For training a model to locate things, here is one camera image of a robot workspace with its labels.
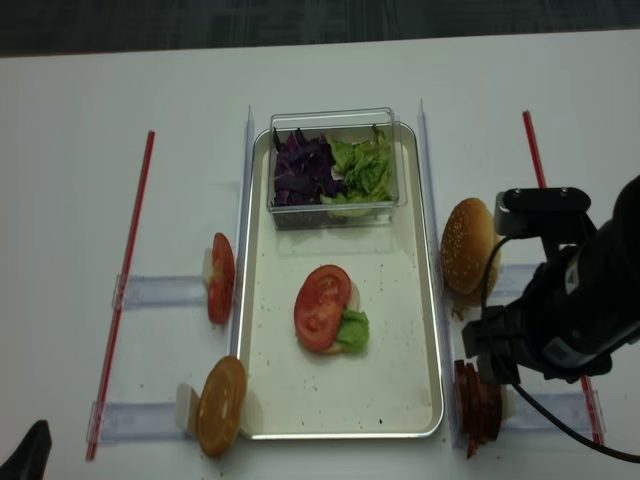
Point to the tomato slice on tray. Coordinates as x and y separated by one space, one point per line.
319 305

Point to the stack of sausage slices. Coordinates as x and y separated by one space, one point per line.
479 406

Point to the upper left clear rail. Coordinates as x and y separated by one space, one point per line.
140 292

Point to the right red strip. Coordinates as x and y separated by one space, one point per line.
586 385

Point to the white tomato holder block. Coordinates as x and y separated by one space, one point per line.
207 267

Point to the green lettuce in box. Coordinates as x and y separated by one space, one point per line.
364 169

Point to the purple cabbage leaves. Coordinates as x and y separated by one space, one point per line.
303 171

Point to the sesame bun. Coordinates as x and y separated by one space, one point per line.
487 285
466 244

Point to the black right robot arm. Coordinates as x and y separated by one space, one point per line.
610 259

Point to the lower left clear rail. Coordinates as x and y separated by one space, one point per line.
119 422

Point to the upright brown bun half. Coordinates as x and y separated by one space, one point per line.
220 406

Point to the left red strip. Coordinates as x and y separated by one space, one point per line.
97 412

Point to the clear plastic salad box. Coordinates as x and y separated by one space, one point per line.
349 126

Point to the lower right clear rail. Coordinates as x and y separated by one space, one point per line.
568 407

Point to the upper right clear rail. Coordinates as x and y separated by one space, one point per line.
512 280

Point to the red strip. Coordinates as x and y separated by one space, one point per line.
97 412
586 385

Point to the black left robot part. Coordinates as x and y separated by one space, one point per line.
29 460

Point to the clear rail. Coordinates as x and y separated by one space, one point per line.
568 407
119 422
140 292
512 280

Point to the right long clear divider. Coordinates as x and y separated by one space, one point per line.
441 314

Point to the long clear divider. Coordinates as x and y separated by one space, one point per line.
441 314
241 245

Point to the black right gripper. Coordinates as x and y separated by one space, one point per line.
561 327

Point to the white bun holder block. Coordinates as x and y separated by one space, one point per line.
186 409

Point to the bottom bun on tray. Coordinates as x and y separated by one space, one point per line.
354 295

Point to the upright tomato slice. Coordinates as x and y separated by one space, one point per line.
221 281

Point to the white metal tray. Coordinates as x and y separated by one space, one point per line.
391 390

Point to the rear sesame bun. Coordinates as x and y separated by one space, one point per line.
487 285

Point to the left long clear divider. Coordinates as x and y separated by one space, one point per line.
241 245

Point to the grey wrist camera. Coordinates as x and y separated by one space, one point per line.
558 214

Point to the front sesame bun top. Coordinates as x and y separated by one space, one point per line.
466 244

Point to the lettuce leaf on tray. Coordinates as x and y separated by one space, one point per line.
353 332

